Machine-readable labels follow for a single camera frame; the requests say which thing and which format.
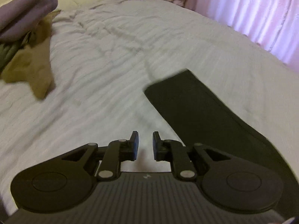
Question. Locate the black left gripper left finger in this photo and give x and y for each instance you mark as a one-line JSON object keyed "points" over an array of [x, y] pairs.
{"points": [[67, 180]]}

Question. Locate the purple folded blanket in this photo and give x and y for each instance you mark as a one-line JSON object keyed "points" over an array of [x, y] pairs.
{"points": [[18, 17]]}

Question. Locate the white striped bed cover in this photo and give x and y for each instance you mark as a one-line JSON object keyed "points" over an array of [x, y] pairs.
{"points": [[103, 55]]}

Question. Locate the pink curtain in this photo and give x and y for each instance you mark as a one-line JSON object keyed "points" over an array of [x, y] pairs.
{"points": [[271, 24]]}

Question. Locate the olive brown garment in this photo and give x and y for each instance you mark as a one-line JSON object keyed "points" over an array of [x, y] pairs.
{"points": [[28, 59]]}

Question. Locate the black garment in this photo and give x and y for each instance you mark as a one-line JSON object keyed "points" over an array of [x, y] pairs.
{"points": [[197, 115]]}

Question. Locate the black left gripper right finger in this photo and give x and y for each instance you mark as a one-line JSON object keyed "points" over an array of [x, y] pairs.
{"points": [[231, 183]]}

